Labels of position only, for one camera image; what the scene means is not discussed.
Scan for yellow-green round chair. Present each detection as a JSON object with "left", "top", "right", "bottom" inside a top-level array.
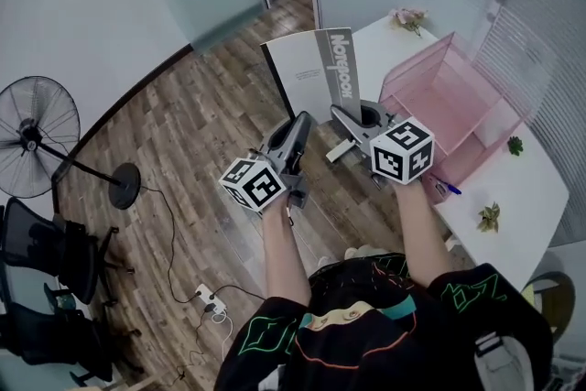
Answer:
[{"left": 520, "top": 271, "right": 577, "bottom": 345}]

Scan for person's right forearm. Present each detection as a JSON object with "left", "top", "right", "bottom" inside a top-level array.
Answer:
[{"left": 392, "top": 179, "right": 455, "bottom": 290}]

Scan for blue pen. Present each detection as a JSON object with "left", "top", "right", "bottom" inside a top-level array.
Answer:
[{"left": 432, "top": 177, "right": 463, "bottom": 197}]

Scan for small yellow-green plant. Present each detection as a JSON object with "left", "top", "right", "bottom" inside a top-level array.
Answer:
[{"left": 475, "top": 201, "right": 502, "bottom": 234}]

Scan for pink artificial flowers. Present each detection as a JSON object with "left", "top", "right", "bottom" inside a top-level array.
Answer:
[{"left": 388, "top": 6, "right": 429, "bottom": 38}]

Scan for white charger cable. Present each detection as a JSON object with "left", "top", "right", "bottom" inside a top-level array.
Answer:
[{"left": 211, "top": 310, "right": 235, "bottom": 363}]

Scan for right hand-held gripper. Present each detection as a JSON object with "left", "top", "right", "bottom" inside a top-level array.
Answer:
[{"left": 329, "top": 101, "right": 435, "bottom": 190}]

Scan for black fan power cable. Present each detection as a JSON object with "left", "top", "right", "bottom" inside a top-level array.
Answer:
[{"left": 138, "top": 185, "right": 269, "bottom": 306}]

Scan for pink wire file tray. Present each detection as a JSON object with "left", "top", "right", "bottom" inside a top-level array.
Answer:
[{"left": 377, "top": 31, "right": 528, "bottom": 203}]

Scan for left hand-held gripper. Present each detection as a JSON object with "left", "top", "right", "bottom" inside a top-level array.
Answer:
[{"left": 218, "top": 111, "right": 317, "bottom": 214}]

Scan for white power strip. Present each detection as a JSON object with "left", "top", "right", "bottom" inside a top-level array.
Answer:
[{"left": 194, "top": 282, "right": 229, "bottom": 318}]

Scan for black office chair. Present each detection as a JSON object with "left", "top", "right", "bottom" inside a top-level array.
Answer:
[
  {"left": 0, "top": 300, "right": 144, "bottom": 386},
  {"left": 0, "top": 195, "right": 136, "bottom": 309}
]

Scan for grey and white notebook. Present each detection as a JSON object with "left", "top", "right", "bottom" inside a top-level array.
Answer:
[{"left": 259, "top": 27, "right": 362, "bottom": 125}]

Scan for person's left forearm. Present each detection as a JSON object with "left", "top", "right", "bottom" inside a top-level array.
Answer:
[{"left": 259, "top": 196, "right": 313, "bottom": 309}]

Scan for black pedestal fan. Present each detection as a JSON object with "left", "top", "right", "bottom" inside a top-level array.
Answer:
[{"left": 0, "top": 76, "right": 142, "bottom": 212}]

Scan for person's black printed shirt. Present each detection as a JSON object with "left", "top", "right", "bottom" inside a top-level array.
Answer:
[{"left": 213, "top": 252, "right": 556, "bottom": 391}]

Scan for grey bag with strap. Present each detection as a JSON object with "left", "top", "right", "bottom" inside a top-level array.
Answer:
[{"left": 471, "top": 328, "right": 537, "bottom": 391}]

